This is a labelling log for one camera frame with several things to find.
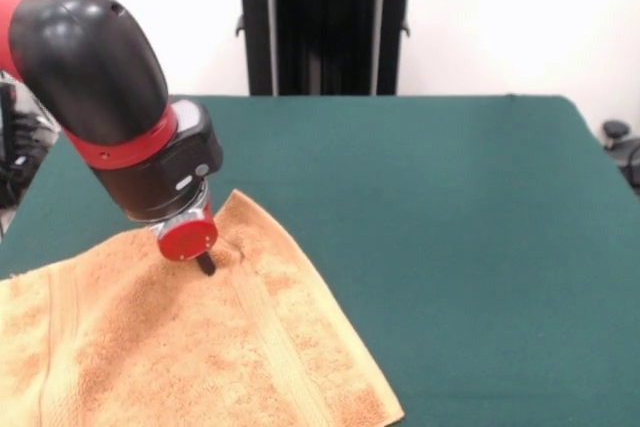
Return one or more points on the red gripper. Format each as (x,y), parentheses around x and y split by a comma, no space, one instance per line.
(189,241)

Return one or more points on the orange terry towel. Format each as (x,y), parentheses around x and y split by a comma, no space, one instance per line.
(175,347)

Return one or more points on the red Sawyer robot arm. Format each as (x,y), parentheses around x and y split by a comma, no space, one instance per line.
(95,72)

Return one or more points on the dark green table cloth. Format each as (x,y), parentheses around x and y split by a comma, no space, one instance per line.
(425,222)

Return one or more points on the black electronics box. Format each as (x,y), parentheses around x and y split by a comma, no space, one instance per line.
(6,112)

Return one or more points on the black chair base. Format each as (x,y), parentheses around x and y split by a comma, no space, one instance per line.
(620,133)

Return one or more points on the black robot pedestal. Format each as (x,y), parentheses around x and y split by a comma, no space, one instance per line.
(325,22)

